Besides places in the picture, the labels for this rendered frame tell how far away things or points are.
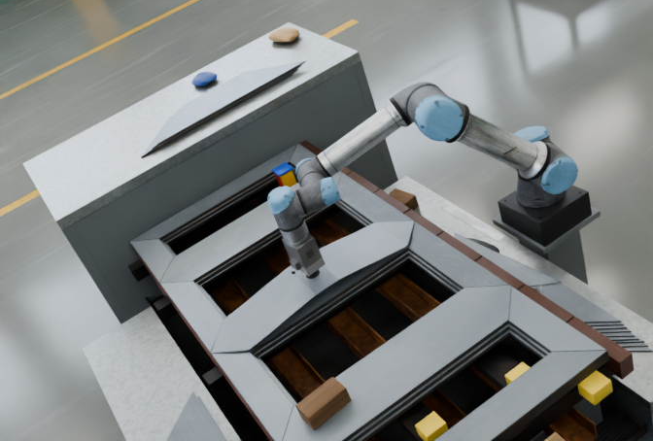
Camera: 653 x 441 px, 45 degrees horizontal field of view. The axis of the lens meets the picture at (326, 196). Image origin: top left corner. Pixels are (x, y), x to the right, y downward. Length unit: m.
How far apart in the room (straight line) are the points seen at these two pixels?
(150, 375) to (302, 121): 1.17
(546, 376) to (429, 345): 0.31
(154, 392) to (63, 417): 1.39
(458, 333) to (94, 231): 1.43
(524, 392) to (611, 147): 2.35
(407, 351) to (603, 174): 2.07
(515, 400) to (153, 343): 1.22
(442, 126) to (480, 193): 1.84
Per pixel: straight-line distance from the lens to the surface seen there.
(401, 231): 2.45
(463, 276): 2.25
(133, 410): 2.47
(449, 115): 2.14
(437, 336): 2.11
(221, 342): 2.34
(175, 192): 2.99
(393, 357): 2.09
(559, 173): 2.35
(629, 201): 3.77
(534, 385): 1.95
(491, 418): 1.91
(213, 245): 2.73
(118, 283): 3.08
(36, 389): 4.07
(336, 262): 2.37
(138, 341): 2.68
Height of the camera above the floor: 2.34
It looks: 33 degrees down
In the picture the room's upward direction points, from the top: 21 degrees counter-clockwise
